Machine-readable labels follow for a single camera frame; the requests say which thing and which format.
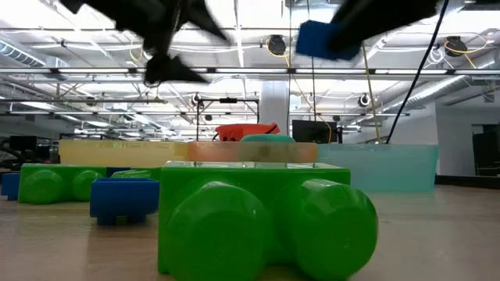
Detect translucent green plastic tray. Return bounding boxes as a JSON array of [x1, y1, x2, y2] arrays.
[[316, 143, 440, 194]]

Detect dark blue toy brick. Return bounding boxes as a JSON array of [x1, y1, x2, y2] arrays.
[[0, 173, 21, 201]]

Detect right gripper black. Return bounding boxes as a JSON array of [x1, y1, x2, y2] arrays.
[[330, 0, 442, 59]]

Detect white building pillar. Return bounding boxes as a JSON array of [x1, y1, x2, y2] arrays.
[[259, 80, 291, 136]]

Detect distant dark screens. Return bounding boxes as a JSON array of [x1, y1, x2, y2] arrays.
[[8, 135, 38, 152]]

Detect translucent orange plastic tray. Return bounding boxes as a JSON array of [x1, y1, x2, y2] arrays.
[[187, 140, 319, 164]]

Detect black cabinet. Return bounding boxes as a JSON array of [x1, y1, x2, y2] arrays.
[[471, 123, 500, 177]]

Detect translucent blue toy brick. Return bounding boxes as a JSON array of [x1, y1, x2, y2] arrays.
[[89, 177, 161, 227]]

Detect green toy brick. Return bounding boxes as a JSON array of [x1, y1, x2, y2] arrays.
[[157, 160, 380, 281], [16, 162, 109, 205], [110, 166, 163, 181]]

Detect distant black monitor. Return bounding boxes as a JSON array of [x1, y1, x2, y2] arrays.
[[291, 119, 339, 144]]

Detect translucent yellow plastic tray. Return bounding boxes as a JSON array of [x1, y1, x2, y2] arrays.
[[58, 139, 189, 169]]

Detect orange plastic bucket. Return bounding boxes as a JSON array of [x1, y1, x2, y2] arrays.
[[214, 123, 281, 143]]

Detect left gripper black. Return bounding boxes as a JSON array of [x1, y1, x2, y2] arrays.
[[84, 0, 232, 86]]

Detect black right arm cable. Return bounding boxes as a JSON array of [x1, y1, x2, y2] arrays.
[[385, 0, 450, 144]]

